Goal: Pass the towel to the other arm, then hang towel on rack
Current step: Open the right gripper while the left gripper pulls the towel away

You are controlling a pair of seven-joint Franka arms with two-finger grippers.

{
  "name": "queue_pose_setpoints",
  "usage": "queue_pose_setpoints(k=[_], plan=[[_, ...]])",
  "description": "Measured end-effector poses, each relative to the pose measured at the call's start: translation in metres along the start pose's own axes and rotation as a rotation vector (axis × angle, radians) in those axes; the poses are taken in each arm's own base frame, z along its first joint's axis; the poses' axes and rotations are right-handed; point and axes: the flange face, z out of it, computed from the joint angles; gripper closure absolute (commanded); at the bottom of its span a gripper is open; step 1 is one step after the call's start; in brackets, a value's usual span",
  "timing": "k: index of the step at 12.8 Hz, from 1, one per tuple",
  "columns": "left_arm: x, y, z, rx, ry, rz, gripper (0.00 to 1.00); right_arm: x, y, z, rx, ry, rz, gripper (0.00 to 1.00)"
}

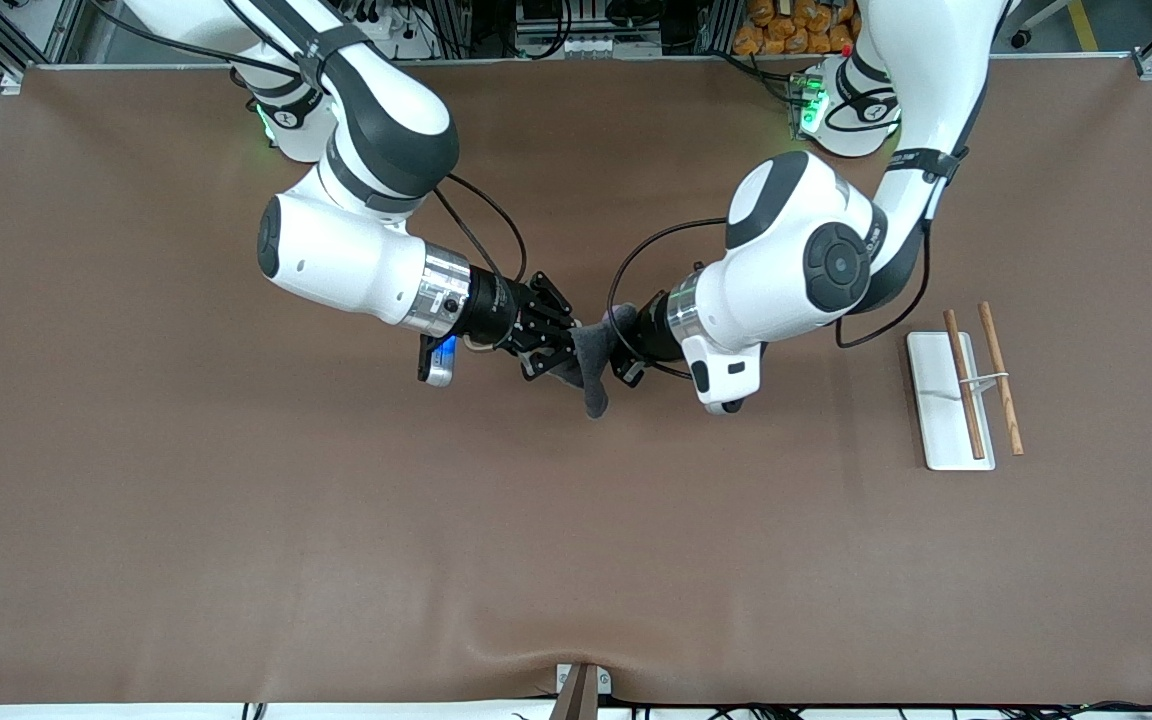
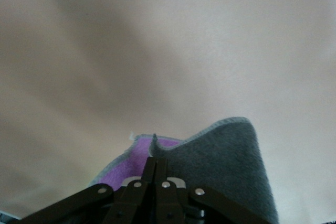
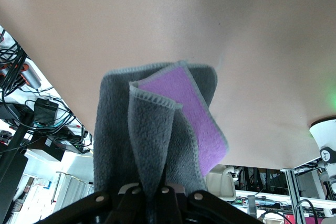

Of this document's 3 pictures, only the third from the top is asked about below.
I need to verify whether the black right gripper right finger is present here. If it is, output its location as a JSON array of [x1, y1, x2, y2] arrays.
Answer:
[[154, 185, 264, 224]]

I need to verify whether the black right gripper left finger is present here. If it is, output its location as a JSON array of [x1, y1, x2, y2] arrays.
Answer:
[[39, 184, 148, 224]]

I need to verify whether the grey and purple towel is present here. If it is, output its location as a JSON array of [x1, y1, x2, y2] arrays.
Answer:
[[92, 60, 230, 224]]

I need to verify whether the beige plastic chair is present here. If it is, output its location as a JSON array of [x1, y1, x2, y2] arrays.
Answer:
[[206, 165, 237, 201]]

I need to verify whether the black power adapter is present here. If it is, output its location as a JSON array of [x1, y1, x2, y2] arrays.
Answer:
[[33, 97, 59, 124]]

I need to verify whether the brown table mat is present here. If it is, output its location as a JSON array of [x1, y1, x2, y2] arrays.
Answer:
[[0, 0, 336, 170]]

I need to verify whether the aluminium frame post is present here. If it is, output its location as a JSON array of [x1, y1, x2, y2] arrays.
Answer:
[[280, 166, 303, 224]]

